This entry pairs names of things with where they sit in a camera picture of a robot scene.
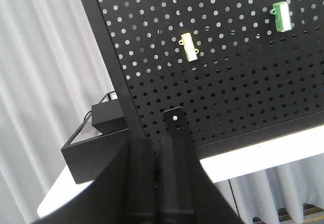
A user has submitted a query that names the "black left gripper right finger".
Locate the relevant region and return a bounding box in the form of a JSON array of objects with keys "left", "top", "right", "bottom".
[{"left": 157, "top": 137, "right": 242, "bottom": 223}]

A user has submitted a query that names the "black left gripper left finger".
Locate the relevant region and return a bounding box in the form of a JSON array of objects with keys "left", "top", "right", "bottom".
[{"left": 37, "top": 139, "right": 156, "bottom": 223}]

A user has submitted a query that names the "white standing desk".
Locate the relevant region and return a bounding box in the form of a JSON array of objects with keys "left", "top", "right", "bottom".
[{"left": 37, "top": 126, "right": 323, "bottom": 217}]

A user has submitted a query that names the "black open tray box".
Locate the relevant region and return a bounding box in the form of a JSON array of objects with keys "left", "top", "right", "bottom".
[{"left": 61, "top": 91, "right": 129, "bottom": 184}]

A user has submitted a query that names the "black power adapter box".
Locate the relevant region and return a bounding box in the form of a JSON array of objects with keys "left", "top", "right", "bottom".
[{"left": 92, "top": 99, "right": 128, "bottom": 134}]

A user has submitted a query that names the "grey pleated curtain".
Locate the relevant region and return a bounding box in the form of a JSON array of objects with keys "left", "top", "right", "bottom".
[{"left": 0, "top": 0, "right": 324, "bottom": 224}]

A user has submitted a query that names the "black perforated pegboard panel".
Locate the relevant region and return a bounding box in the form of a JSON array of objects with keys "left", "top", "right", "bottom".
[{"left": 81, "top": 0, "right": 323, "bottom": 157}]

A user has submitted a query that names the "left black clamp bracket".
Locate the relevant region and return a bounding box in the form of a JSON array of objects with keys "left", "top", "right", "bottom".
[{"left": 164, "top": 107, "right": 194, "bottom": 148}]

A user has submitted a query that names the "yellow-based white toggle switch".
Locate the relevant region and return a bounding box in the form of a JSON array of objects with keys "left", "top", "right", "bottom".
[{"left": 179, "top": 33, "right": 199, "bottom": 62}]

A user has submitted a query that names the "green-based white toggle switch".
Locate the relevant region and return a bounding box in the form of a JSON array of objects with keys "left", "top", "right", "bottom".
[{"left": 269, "top": 1, "right": 292, "bottom": 32}]

